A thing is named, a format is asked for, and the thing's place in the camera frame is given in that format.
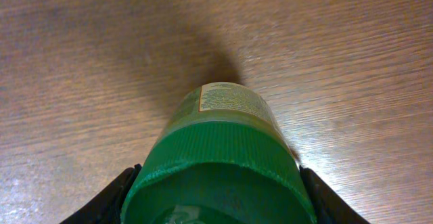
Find green lid jar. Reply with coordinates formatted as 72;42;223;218
120;82;317;223

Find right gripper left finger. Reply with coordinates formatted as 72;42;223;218
61;164;141;224

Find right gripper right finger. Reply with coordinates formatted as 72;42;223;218
300;166;369;224

